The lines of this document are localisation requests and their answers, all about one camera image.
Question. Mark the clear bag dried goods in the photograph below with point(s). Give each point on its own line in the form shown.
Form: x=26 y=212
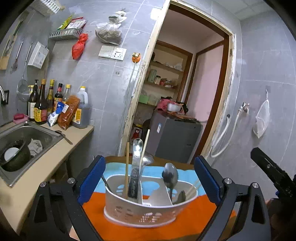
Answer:
x=110 y=32

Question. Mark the orange wall hook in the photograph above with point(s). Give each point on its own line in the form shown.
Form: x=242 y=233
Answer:
x=136 y=57

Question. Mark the wall water tap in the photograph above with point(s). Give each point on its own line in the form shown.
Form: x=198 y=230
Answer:
x=244 y=108

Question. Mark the white wall basket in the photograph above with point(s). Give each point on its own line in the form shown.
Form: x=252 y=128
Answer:
x=45 y=7

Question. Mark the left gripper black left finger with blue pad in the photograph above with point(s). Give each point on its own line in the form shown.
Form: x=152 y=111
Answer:
x=57 y=207

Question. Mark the striped colourful table cloth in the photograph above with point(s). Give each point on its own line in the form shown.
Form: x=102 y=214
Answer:
x=187 y=226

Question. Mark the white bowl on washer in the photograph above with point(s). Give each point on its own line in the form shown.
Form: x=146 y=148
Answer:
x=173 y=107

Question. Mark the white plastic utensil basket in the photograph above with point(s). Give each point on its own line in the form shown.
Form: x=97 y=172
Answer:
x=155 y=208

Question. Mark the wire mesh strainer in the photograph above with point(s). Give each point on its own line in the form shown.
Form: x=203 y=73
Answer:
x=22 y=89

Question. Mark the dark sauce bottle red label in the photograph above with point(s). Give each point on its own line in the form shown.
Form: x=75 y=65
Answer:
x=40 y=109

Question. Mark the wooden cutting board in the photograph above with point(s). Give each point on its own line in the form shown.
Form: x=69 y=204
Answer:
x=8 y=48

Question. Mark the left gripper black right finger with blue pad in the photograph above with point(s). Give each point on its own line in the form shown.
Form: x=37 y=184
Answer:
x=252 y=221

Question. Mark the red spice packet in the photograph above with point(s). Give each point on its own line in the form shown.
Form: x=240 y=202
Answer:
x=66 y=116

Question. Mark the white wall switch socket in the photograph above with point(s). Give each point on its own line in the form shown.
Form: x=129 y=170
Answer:
x=115 y=53

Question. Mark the red plastic bag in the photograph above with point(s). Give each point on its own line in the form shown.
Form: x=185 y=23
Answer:
x=79 y=46

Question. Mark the black bowl in sink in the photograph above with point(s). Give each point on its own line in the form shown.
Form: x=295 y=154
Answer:
x=15 y=155

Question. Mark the steel fork handle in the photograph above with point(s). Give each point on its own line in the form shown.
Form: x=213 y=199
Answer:
x=137 y=147

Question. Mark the grey wall rack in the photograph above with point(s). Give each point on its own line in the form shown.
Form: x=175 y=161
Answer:
x=65 y=34

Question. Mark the grey washing machine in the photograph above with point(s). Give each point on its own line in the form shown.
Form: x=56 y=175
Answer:
x=172 y=138

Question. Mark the steel sink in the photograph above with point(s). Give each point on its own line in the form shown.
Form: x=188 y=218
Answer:
x=29 y=132

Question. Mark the large soy sauce jug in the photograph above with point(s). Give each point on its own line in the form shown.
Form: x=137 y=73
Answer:
x=81 y=117

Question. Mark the dark steel spoon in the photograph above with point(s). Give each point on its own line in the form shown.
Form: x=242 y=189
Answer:
x=170 y=177

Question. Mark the white mesh bag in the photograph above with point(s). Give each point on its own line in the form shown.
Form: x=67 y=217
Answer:
x=262 y=118

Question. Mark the large steel spoon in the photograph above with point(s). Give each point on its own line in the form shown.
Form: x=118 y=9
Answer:
x=147 y=160

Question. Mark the white wall box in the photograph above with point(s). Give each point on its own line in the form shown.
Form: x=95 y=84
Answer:
x=38 y=56

